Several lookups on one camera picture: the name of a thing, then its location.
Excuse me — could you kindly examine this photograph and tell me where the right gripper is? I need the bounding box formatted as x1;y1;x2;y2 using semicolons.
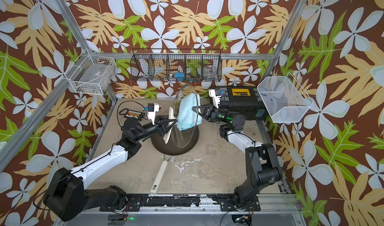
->
195;108;238;129

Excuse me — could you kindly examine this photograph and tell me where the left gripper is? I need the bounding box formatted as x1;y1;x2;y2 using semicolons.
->
133;114;175;144

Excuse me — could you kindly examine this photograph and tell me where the glass pot lid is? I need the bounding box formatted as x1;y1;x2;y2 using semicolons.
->
164;84;202;149

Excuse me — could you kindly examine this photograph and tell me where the light blue cloth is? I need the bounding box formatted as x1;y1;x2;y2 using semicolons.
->
177;93;203;131

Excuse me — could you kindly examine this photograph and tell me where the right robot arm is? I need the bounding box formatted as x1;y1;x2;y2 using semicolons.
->
192;104;283;208

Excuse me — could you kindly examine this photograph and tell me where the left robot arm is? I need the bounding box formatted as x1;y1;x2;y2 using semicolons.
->
43;116;177;222

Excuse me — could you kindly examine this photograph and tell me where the dark frying pan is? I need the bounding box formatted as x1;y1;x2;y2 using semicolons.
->
150;126;200;195

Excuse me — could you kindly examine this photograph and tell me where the black parallel charging board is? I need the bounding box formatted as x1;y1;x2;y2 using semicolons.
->
118;108;144;121

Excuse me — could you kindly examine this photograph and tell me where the black tool case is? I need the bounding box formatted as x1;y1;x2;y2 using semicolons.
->
215;86;268;121

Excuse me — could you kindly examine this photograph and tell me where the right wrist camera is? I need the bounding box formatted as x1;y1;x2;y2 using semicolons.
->
209;89;221;108

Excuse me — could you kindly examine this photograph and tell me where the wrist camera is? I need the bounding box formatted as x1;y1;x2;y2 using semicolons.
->
145;103;160;125
209;89;221;108

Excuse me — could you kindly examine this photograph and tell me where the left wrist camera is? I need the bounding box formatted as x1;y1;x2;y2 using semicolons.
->
145;103;160;125

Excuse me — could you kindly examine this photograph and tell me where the black wire basket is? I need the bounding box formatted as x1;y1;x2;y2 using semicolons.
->
130;49;223;82

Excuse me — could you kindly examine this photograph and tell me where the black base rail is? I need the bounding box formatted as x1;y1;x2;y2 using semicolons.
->
100;194;261;212

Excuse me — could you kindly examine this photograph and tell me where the white wire basket right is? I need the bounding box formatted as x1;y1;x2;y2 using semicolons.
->
257;73;314;124

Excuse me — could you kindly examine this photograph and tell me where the white wire basket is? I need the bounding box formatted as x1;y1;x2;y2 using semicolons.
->
257;73;314;124
65;49;117;95

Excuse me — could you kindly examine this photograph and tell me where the white wire basket left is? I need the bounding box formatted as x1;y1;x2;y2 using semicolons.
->
65;49;117;95

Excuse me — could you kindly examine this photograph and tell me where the aluminium frame post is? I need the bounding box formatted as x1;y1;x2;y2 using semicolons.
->
54;0;117;103

